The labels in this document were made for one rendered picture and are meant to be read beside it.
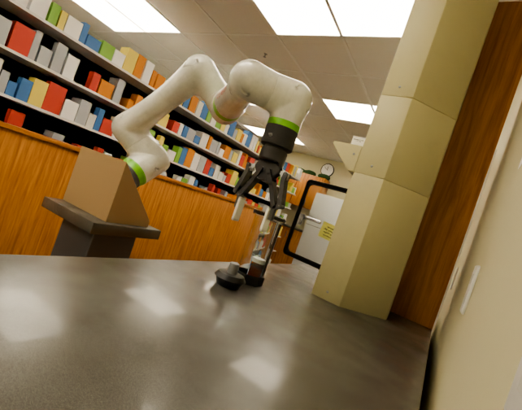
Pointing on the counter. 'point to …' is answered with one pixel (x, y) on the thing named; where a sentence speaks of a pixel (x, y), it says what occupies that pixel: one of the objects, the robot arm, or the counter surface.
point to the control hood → (348, 154)
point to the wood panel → (466, 163)
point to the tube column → (440, 52)
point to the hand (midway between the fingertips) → (250, 217)
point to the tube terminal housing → (384, 206)
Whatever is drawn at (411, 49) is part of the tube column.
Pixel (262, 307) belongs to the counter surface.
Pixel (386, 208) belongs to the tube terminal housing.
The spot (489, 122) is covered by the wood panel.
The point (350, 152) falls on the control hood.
